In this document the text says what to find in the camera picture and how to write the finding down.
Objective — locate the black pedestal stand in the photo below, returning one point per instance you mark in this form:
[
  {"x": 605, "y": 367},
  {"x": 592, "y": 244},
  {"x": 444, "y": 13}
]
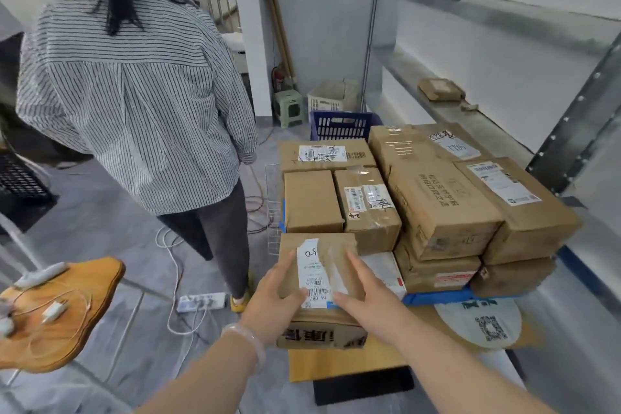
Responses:
[{"x": 364, "y": 387}]

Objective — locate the red fire extinguisher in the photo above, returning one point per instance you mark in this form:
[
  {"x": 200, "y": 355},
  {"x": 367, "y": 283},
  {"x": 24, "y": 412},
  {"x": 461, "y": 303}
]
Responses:
[{"x": 277, "y": 80}]

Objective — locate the white round chair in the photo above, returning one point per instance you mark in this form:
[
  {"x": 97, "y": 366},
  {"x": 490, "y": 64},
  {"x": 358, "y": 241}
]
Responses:
[{"x": 235, "y": 42}]

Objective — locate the metal shelving rack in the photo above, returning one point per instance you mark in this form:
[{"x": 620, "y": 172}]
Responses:
[{"x": 509, "y": 20}]

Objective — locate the person's right hand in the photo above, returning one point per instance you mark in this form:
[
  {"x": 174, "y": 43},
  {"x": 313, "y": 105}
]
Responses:
[{"x": 383, "y": 312}]

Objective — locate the yellow printed cardboard box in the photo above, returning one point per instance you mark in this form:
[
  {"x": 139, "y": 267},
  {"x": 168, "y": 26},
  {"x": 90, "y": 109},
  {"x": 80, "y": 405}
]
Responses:
[{"x": 339, "y": 360}]

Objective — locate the plain small cardboard box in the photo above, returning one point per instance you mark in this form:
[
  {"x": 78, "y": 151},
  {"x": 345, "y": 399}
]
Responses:
[{"x": 310, "y": 200}]

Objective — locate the person's left forearm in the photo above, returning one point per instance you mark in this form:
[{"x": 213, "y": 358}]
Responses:
[{"x": 204, "y": 379}]

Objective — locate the large brown box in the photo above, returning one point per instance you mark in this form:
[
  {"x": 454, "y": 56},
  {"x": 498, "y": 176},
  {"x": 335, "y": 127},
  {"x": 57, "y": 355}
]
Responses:
[
  {"x": 436, "y": 268},
  {"x": 509, "y": 278}
]

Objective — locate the box with scribbled label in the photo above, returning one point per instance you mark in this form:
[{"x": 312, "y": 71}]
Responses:
[{"x": 291, "y": 156}]

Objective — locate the black plastic crate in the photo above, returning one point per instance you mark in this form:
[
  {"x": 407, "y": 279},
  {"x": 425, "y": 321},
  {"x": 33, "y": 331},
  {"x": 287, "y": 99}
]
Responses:
[{"x": 24, "y": 181}]

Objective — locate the green plastic stool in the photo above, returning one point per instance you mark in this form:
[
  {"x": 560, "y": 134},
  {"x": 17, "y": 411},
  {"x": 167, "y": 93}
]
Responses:
[{"x": 288, "y": 98}]

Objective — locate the cardboard scrap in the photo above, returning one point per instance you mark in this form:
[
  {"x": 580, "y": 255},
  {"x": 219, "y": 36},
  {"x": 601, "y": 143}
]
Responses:
[{"x": 468, "y": 106}]

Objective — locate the white power strip with plugs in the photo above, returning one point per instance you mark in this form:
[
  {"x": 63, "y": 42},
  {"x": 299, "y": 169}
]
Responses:
[{"x": 201, "y": 303}]

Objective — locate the cardboard box with white label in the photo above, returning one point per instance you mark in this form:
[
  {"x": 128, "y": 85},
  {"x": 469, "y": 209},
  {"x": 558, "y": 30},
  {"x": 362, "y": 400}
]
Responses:
[{"x": 533, "y": 224}]

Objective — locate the box with torn label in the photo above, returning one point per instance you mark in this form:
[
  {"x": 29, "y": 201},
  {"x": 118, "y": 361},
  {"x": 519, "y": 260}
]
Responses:
[{"x": 291, "y": 245}]

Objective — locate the wooden poles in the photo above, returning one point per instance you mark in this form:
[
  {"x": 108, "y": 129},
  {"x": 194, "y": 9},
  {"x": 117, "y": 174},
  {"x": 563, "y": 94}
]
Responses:
[{"x": 276, "y": 25}]

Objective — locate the person's right forearm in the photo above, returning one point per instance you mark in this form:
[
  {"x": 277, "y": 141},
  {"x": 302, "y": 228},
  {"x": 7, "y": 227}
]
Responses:
[{"x": 461, "y": 375}]

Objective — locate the white router box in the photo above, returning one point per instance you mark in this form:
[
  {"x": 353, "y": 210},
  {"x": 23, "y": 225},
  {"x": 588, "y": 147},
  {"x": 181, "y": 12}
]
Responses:
[{"x": 383, "y": 273}]

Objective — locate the white charger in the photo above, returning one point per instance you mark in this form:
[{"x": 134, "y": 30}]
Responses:
[{"x": 54, "y": 311}]

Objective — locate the cream plastic basket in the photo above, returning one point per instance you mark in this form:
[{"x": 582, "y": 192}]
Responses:
[{"x": 330, "y": 98}]

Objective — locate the small white adapter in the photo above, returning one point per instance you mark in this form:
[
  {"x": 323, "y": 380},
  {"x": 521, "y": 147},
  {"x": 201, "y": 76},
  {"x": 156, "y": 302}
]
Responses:
[{"x": 6, "y": 324}]

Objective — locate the yellow shoe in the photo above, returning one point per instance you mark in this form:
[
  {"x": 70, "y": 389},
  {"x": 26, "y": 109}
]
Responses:
[{"x": 240, "y": 302}]

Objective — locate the box with Chinese print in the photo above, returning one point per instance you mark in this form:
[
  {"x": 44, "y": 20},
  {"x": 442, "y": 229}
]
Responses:
[{"x": 436, "y": 215}]

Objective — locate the white plastic device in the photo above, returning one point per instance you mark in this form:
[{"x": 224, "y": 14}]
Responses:
[{"x": 41, "y": 275}]

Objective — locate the dark blue plastic crate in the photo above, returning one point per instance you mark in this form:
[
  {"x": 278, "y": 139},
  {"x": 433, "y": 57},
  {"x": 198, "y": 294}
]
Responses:
[{"x": 339, "y": 115}]

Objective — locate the person's left hand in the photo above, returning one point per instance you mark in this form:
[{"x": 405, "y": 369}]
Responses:
[{"x": 271, "y": 302}]

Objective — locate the taped box two labels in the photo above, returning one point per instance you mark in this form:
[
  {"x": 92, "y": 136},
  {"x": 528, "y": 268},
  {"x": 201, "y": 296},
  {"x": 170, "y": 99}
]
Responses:
[{"x": 373, "y": 229}]

